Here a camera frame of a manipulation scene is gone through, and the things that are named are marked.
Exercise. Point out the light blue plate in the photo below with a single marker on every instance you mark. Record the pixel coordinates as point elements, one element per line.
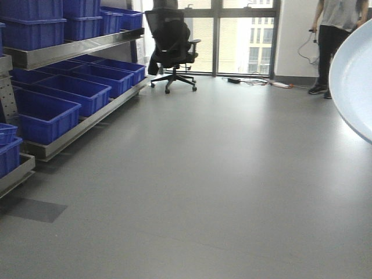
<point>350,81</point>

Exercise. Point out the black power adapter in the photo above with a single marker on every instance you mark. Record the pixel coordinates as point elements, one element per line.
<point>233,80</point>

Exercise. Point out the black mesh office chair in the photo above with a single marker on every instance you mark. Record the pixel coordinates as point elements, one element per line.
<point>172,45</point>

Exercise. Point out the white power strip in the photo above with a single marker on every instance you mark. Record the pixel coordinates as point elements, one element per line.
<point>281,85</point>

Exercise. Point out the steel flow rack shelving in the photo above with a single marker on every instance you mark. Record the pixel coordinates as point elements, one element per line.
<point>54,110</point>

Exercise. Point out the standing person grey shirt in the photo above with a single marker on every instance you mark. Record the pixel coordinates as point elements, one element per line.
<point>334,21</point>

